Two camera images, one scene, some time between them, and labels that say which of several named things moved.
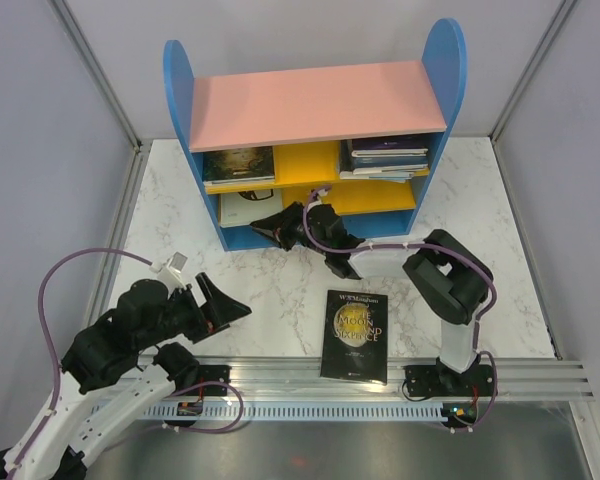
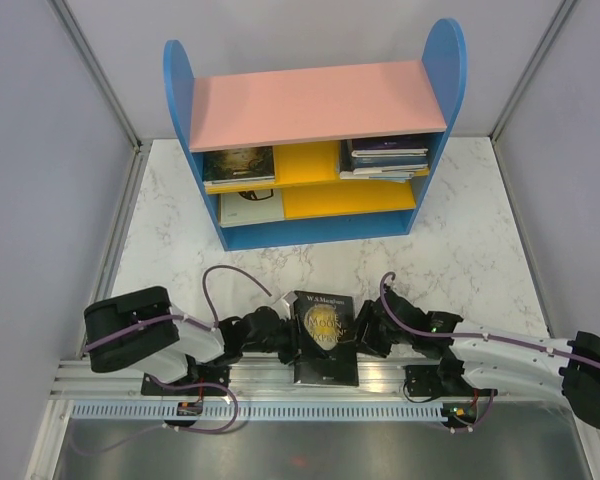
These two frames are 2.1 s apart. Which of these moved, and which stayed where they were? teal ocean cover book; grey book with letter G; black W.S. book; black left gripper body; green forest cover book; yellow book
Moved: black left gripper body; black W.S. book
Stayed: grey book with letter G; yellow book; teal ocean cover book; green forest cover book
